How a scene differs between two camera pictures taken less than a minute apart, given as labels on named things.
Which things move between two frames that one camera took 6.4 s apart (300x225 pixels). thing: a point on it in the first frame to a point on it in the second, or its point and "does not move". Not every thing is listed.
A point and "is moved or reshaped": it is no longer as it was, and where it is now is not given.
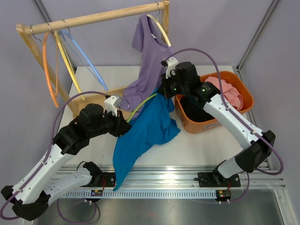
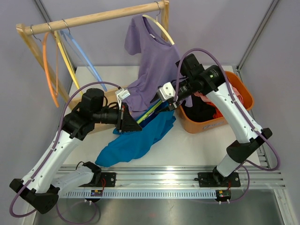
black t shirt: x=193 y=113 does not move
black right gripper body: x=173 y=86 to x=184 y=91
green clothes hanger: x=139 y=106 to x=149 y=112
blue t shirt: x=153 y=124 is moved or reshaped
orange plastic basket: x=236 y=79 does not move
